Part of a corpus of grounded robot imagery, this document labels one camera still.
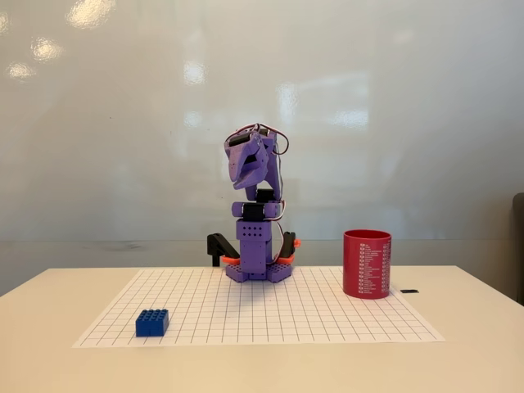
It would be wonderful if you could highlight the blue toy brick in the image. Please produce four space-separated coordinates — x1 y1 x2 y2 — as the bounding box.
135 308 170 338

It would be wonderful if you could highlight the red cup with white print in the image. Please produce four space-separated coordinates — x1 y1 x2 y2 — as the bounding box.
342 229 393 301

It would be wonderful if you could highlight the black table clamp orange pad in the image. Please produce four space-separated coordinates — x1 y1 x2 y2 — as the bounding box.
206 232 242 268

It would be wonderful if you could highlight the black table clamp orange knob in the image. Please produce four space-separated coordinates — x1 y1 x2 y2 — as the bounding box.
276 231 303 265

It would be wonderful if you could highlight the white grid paper mat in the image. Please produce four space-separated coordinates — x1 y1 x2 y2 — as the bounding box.
72 268 447 350

